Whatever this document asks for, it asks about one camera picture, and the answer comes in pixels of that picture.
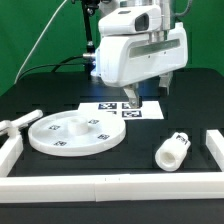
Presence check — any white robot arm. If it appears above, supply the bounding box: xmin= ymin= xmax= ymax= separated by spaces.
xmin=97 ymin=0 xmax=188 ymax=108

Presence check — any white rod part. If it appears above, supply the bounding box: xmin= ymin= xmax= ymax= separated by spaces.
xmin=0 ymin=109 xmax=43 ymax=136

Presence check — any white left frame bar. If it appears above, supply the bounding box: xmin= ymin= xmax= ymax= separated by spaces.
xmin=0 ymin=135 xmax=23 ymax=178

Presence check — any black camera stand pole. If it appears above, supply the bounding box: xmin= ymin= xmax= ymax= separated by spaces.
xmin=70 ymin=0 xmax=100 ymax=74

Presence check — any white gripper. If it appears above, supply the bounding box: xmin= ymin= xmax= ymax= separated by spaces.
xmin=99 ymin=22 xmax=188 ymax=108

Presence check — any white round table top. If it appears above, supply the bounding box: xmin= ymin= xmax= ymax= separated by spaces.
xmin=28 ymin=110 xmax=126 ymax=157

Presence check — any white paper marker sheet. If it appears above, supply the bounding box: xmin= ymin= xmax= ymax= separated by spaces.
xmin=78 ymin=101 xmax=164 ymax=120

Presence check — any black cable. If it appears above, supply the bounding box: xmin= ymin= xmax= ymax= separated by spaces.
xmin=16 ymin=55 xmax=88 ymax=83

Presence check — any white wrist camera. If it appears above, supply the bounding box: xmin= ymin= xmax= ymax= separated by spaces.
xmin=98 ymin=5 xmax=162 ymax=36

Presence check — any white front frame bar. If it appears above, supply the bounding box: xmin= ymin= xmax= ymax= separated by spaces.
xmin=0 ymin=172 xmax=224 ymax=203

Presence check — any white cable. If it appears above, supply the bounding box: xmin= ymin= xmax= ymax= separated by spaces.
xmin=13 ymin=0 xmax=69 ymax=85

